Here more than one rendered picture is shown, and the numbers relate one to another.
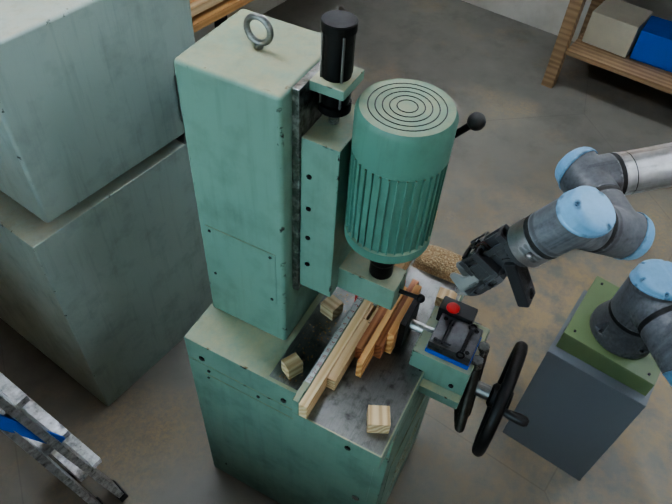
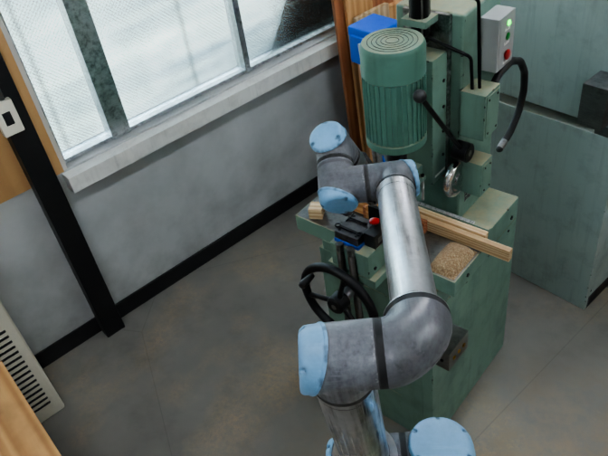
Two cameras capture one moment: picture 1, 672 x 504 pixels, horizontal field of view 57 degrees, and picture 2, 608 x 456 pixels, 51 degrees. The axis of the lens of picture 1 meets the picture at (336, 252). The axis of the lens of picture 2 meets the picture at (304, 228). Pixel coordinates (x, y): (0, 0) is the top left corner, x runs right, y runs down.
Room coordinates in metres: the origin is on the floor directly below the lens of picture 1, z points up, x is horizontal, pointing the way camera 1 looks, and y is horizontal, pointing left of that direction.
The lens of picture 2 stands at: (1.17, -1.70, 2.23)
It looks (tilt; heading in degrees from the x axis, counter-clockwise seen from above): 39 degrees down; 111
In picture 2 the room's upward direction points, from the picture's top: 9 degrees counter-clockwise
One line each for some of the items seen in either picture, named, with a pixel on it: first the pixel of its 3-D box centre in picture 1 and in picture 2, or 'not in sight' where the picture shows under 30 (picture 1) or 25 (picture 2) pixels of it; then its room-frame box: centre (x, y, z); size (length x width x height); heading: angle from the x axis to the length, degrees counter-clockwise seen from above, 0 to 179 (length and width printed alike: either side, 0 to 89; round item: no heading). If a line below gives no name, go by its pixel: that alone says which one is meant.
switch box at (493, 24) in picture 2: not in sight; (497, 39); (1.14, 0.13, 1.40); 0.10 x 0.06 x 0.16; 66
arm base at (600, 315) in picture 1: (629, 321); not in sight; (1.10, -0.87, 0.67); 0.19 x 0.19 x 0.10
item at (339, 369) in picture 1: (387, 289); (421, 221); (0.95, -0.13, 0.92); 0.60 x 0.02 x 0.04; 156
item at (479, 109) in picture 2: not in sight; (479, 109); (1.10, 0.03, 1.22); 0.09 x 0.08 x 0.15; 66
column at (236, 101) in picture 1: (265, 195); (446, 106); (0.99, 0.17, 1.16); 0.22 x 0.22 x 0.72; 66
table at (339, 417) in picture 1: (411, 345); (379, 242); (0.82, -0.20, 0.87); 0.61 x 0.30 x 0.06; 156
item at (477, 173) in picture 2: not in sight; (473, 172); (1.10, 0.00, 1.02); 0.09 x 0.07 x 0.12; 156
